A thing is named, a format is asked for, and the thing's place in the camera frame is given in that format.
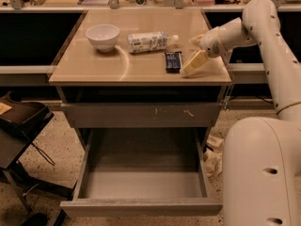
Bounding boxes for open grey lower drawer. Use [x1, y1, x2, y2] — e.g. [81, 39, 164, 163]
[61, 128, 222, 218]

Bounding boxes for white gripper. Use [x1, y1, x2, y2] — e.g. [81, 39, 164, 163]
[180, 29, 227, 76]

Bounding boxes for grey upper drawer front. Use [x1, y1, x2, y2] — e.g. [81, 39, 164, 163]
[61, 103, 221, 128]

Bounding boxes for white ceramic bowl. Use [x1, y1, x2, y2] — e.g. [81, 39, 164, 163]
[86, 24, 119, 52]

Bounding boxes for clear plastic water bottle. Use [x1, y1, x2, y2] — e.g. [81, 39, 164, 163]
[127, 31, 179, 54]

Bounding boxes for black floor cable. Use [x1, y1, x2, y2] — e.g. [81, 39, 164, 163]
[255, 95, 275, 105]

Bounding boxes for crumpled white cloth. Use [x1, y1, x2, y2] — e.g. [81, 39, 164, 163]
[204, 136, 224, 177]

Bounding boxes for dark blue rxbar wrapper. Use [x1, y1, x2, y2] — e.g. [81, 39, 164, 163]
[165, 52, 182, 73]

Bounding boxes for black stool chair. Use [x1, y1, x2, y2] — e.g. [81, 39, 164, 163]
[0, 91, 72, 212]

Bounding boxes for grey drawer cabinet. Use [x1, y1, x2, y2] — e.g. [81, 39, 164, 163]
[49, 8, 231, 145]

